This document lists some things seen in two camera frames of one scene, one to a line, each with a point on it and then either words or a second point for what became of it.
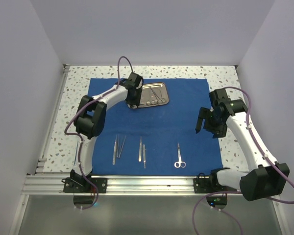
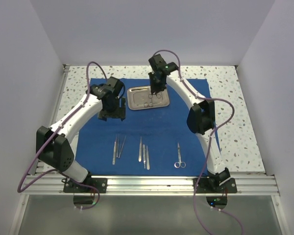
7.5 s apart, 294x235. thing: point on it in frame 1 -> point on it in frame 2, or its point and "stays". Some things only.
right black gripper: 205,113 -> 154,88
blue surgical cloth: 158,140 stays
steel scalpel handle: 144,155 stays
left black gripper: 135,103 -> 119,112
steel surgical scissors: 179,163 stays
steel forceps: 113,156 stays
